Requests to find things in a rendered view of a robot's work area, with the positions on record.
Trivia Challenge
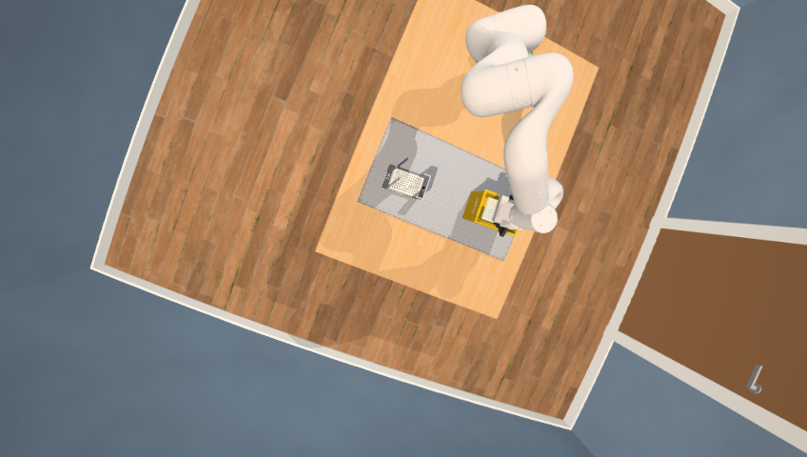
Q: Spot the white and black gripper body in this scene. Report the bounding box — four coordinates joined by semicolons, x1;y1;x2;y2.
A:
500;200;518;229

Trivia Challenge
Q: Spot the yellow box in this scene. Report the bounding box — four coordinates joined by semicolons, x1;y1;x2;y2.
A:
463;189;518;236

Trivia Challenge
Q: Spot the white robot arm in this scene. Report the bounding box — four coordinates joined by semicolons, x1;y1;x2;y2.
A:
461;5;574;233

